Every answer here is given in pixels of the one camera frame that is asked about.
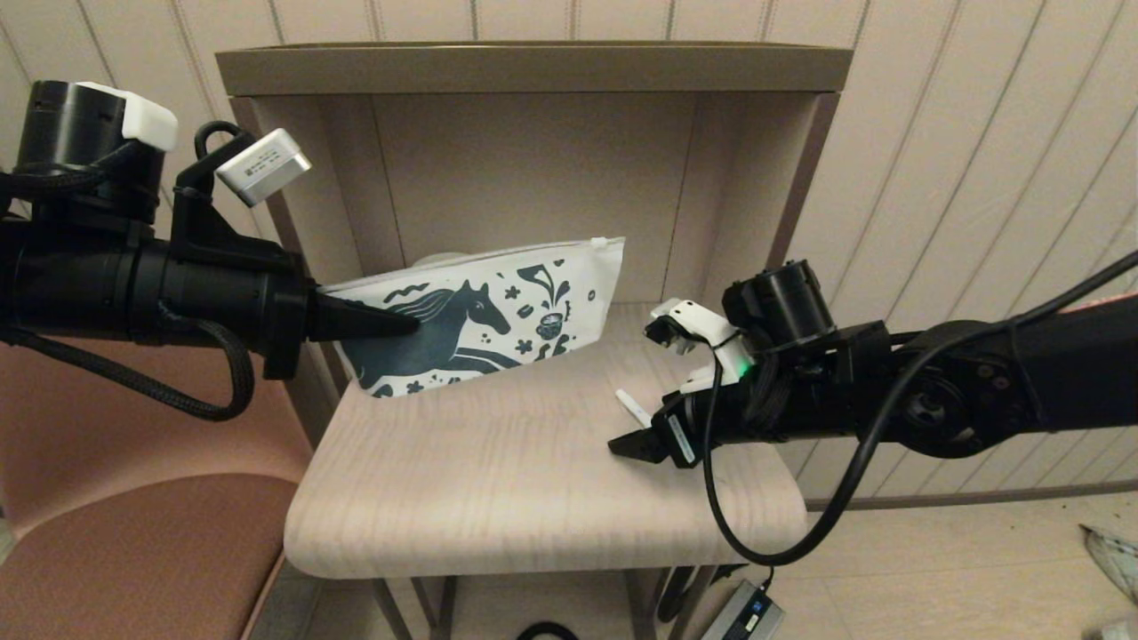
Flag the white toothbrush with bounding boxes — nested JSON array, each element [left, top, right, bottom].
[[615, 388, 654, 429]]

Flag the white horse-print zipper pouch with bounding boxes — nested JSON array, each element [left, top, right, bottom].
[[320, 236, 626, 399]]

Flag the grey power adapter brick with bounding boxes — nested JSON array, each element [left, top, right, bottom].
[[702, 580, 787, 640]]

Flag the dark metal table legs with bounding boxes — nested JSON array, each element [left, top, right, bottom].
[[372, 567, 717, 640]]

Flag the brown pink upholstered chair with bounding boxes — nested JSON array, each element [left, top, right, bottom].
[[0, 342, 312, 640]]

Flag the light wood shelf desk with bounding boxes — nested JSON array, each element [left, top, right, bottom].
[[216, 43, 854, 445]]

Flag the grey crumpled floor debris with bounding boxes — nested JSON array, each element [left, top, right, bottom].
[[1079, 524, 1138, 605]]

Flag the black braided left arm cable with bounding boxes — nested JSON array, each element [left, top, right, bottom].
[[0, 316, 256, 422]]

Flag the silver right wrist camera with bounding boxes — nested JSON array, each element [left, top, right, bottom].
[[645, 313, 705, 356]]

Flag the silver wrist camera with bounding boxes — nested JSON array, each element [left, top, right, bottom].
[[216, 128, 314, 208], [645, 313, 705, 356]]

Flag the white right camera bracket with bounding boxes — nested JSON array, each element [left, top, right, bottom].
[[652, 298, 757, 392]]

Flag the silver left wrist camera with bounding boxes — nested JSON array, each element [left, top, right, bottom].
[[216, 128, 314, 208]]

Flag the black right camera cable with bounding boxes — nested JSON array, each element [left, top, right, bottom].
[[702, 251, 1138, 566]]

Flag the black camera cable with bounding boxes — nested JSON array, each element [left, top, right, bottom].
[[702, 251, 1138, 566], [194, 120, 245, 183]]

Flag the black floor power cable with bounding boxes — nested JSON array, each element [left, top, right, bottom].
[[656, 562, 774, 625]]

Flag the black left camera cable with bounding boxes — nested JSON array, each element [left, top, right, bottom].
[[194, 120, 245, 183]]

